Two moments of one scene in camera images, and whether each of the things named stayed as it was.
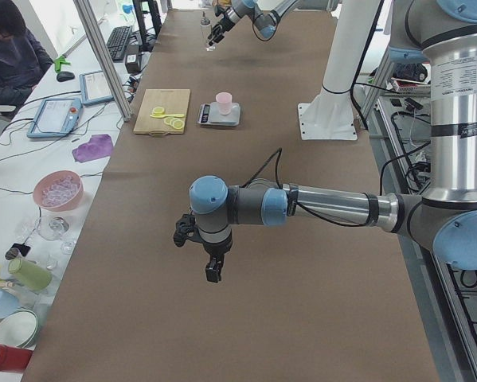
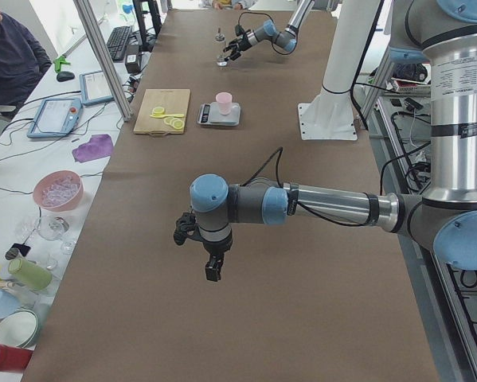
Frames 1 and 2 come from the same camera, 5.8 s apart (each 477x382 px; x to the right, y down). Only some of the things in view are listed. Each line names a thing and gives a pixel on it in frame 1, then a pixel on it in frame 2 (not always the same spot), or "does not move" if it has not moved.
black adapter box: [132, 63] does not move
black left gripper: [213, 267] does not move
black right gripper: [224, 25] → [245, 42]
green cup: [31, 275] does not move
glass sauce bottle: [205, 31] → [219, 46]
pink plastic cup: [224, 102] does not move
